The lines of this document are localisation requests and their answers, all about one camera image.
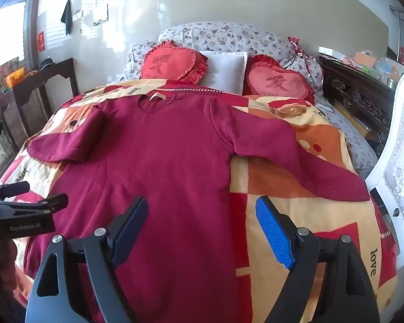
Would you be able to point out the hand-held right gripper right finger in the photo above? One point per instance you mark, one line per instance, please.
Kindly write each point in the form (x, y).
(276, 235)

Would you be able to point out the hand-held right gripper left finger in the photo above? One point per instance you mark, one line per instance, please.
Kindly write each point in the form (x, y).
(131, 235)

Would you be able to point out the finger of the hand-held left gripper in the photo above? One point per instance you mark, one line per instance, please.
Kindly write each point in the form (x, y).
(43, 204)
(15, 189)

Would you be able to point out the dark red knit sweater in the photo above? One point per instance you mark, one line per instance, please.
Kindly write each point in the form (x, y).
(175, 161)

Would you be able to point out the orange red printed blanket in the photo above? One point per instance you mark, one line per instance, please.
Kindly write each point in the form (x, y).
(282, 175)

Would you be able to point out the dark wooden side table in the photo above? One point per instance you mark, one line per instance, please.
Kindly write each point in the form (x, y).
(37, 101)

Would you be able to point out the orange plastic basket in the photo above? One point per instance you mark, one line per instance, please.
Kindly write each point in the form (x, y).
(15, 77)

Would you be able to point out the floral bed sheet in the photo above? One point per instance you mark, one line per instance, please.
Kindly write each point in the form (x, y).
(353, 144)

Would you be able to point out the dark hat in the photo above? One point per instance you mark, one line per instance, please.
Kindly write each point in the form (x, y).
(47, 64)

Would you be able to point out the red paper window decoration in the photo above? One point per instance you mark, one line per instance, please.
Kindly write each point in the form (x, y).
(41, 40)

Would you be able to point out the red heart-shaped pillow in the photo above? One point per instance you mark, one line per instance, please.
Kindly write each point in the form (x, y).
(276, 82)
(168, 62)

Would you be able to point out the window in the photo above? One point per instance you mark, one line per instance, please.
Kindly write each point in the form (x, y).
(6, 33)

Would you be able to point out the small floral pillow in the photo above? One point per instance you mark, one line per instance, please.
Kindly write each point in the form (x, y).
(134, 60)

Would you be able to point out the white pillow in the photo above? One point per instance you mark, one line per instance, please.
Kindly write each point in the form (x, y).
(227, 70)

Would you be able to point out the floral pillow with red trim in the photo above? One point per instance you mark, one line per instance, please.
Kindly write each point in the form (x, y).
(306, 64)

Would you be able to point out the dark hanging cloth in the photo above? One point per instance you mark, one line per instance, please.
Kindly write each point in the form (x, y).
(67, 16)

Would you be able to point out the white box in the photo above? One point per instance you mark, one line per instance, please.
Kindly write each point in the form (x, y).
(333, 51)

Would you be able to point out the pile of colourful clutter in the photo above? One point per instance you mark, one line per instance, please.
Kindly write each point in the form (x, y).
(377, 65)

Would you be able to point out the large floral pillow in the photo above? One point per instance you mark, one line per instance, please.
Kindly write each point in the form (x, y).
(229, 37)

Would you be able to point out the eye chart wall poster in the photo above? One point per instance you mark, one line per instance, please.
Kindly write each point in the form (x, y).
(100, 3)

